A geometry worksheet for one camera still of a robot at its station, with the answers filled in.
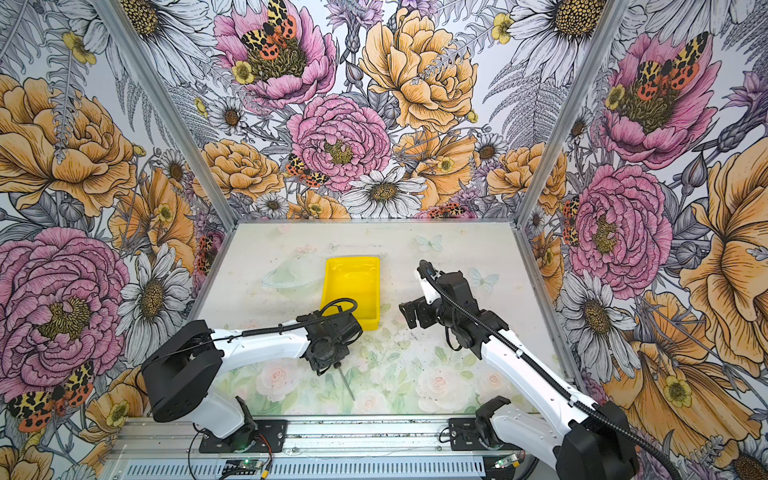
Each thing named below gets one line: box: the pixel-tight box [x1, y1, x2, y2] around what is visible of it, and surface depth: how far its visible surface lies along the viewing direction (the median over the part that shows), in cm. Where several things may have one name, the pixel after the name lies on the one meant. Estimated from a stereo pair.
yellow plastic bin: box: [321, 256, 381, 331], surface depth 102 cm
